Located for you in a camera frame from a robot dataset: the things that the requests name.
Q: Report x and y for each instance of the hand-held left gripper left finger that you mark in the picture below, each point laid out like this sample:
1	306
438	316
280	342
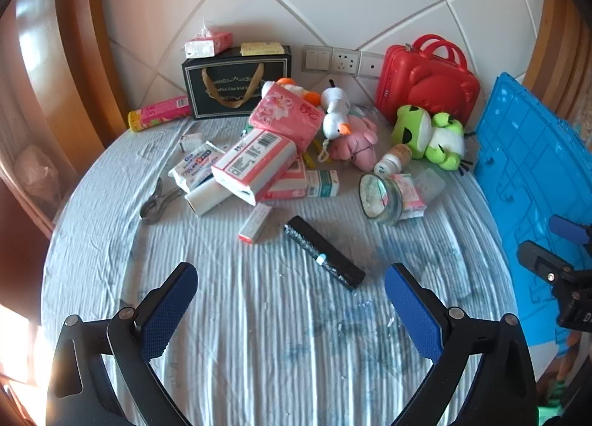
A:
169	310

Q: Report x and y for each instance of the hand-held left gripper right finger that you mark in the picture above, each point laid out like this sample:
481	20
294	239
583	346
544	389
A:
414	315

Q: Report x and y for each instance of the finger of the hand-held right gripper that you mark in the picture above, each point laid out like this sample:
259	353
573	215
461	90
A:
569	227
543	259

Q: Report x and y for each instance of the blue plastic crate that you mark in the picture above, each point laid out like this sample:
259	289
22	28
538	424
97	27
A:
522	162

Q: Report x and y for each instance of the black bag roll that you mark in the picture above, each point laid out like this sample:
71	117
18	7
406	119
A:
323	252

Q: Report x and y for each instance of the white paper roll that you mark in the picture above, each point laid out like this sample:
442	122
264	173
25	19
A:
206	198

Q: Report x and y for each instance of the clear tape roll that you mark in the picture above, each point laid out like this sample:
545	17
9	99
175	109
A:
377	197

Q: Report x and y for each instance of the clear floss pick box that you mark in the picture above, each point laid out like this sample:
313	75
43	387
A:
430	183

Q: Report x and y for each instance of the white wet wipes pack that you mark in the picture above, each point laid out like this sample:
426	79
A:
194	167

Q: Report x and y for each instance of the white-capped pill bottle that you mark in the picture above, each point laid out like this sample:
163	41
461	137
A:
393	160

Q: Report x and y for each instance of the barcode pink tissue pack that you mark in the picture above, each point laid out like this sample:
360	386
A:
252	162

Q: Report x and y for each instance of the floral pink tissue pack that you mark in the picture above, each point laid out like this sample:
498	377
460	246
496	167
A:
286	116

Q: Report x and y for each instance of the light blue striped cloth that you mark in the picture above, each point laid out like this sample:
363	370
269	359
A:
259	324

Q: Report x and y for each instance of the metal pliers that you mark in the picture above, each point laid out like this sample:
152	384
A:
155	206

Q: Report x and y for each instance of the small pink packet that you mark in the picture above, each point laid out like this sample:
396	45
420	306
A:
411	197

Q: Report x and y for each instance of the small pink carton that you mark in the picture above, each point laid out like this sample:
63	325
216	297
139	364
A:
255	222

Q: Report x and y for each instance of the small white box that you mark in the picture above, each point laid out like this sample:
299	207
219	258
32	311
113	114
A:
190	143

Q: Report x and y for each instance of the pink pig plush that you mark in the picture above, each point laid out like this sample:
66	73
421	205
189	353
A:
356	148

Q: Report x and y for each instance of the green frog plush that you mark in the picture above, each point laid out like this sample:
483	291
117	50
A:
416	130

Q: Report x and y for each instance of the pink and yellow tube can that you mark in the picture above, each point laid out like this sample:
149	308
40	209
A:
159	113

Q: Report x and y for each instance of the red toy suitcase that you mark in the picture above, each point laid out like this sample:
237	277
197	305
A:
425	83

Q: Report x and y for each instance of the clear plastic wrapper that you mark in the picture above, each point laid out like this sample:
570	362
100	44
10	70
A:
370	113

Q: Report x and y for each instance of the white duck plush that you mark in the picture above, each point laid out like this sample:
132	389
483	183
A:
335	118

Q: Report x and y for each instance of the black gift box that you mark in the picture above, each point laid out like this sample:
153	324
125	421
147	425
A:
273	72

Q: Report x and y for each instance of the pink tissue box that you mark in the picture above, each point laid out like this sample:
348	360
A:
208	43

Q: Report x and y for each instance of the yellow flat packet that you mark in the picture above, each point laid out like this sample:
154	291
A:
261	48

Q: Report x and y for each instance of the plain wall socket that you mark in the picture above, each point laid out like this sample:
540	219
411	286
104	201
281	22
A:
371	65

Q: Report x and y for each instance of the five-hole wall socket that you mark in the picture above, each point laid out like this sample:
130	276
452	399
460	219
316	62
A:
346	61

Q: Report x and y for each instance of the wall light switch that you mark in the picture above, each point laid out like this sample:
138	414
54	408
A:
318	59

